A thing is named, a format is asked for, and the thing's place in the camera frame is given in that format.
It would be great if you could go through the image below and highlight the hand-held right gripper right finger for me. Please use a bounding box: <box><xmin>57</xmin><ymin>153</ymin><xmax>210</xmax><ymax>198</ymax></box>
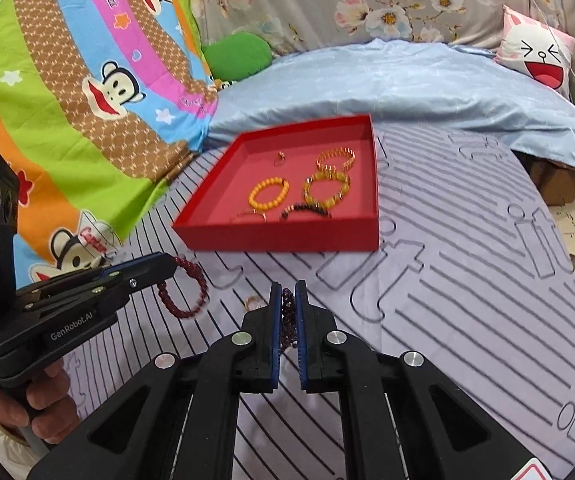
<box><xmin>295</xmin><ymin>280</ymin><xmax>543</xmax><ymax>480</ymax></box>

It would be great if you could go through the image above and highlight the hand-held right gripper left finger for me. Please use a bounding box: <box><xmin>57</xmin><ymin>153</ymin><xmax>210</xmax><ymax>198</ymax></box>
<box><xmin>26</xmin><ymin>281</ymin><xmax>283</xmax><ymax>480</ymax></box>

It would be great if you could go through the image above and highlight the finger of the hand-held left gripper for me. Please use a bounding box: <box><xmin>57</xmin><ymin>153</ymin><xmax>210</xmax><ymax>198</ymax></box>
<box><xmin>15</xmin><ymin>253</ymin><xmax>171</xmax><ymax>297</ymax></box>
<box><xmin>22</xmin><ymin>256</ymin><xmax>177</xmax><ymax>317</ymax></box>

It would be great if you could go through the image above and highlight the dark purple bead bracelet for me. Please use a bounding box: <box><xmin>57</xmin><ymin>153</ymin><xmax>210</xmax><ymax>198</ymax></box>
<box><xmin>280</xmin><ymin>287</ymin><xmax>299</xmax><ymax>353</ymax></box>

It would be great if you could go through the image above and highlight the dark red bead bracelet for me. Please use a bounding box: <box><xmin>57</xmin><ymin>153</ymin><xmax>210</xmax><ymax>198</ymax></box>
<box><xmin>156</xmin><ymin>255</ymin><xmax>209</xmax><ymax>318</ymax></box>

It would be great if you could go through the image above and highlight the thin gold bangle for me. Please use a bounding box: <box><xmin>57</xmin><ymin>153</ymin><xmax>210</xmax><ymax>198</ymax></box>
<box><xmin>231</xmin><ymin>208</ymin><xmax>268</xmax><ymax>223</ymax></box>

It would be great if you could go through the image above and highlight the red cardboard box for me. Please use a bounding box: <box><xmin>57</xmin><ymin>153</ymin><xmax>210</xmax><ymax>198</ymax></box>
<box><xmin>172</xmin><ymin>114</ymin><xmax>381</xmax><ymax>252</ymax></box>

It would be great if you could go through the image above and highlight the yellow bead bracelet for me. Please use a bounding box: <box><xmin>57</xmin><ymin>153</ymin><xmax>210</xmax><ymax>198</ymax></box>
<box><xmin>248</xmin><ymin>176</ymin><xmax>289</xmax><ymax>209</ymax></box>

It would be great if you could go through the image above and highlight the black and gold bead bracelet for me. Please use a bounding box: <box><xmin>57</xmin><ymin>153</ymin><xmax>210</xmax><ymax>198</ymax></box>
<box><xmin>280</xmin><ymin>200</ymin><xmax>333</xmax><ymax>222</ymax></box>

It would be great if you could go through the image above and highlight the yellow stone gold bracelet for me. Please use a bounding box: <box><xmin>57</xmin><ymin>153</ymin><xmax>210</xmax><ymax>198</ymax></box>
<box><xmin>301</xmin><ymin>170</ymin><xmax>352</xmax><ymax>206</ymax></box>

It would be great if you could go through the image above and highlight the wide gold bangle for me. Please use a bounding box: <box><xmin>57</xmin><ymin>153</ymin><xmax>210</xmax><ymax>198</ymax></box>
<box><xmin>316</xmin><ymin>147</ymin><xmax>355</xmax><ymax>176</ymax></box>

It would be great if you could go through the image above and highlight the person's left hand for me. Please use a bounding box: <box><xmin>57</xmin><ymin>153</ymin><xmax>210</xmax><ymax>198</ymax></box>
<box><xmin>0</xmin><ymin>360</ymin><xmax>76</xmax><ymax>448</ymax></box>

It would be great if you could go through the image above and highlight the colourful cartoon monkey quilt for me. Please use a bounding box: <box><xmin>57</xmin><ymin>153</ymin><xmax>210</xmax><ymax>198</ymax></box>
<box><xmin>0</xmin><ymin>0</ymin><xmax>218</xmax><ymax>291</ymax></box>

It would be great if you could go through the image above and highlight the green pillow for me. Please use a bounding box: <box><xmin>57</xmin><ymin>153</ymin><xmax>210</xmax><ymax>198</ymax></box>
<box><xmin>202</xmin><ymin>31</ymin><xmax>273</xmax><ymax>82</ymax></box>

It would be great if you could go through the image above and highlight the light blue blanket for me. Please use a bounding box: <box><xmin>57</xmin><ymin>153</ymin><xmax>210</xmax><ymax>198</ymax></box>
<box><xmin>206</xmin><ymin>39</ymin><xmax>575</xmax><ymax>181</ymax></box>

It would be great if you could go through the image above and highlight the brown cardboard box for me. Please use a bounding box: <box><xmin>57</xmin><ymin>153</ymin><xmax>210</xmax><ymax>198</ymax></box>
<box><xmin>527</xmin><ymin>152</ymin><xmax>575</xmax><ymax>206</ymax></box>

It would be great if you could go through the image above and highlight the pink cartoon face pillow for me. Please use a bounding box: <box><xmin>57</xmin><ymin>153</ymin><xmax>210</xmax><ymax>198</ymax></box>
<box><xmin>492</xmin><ymin>4</ymin><xmax>575</xmax><ymax>96</ymax></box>

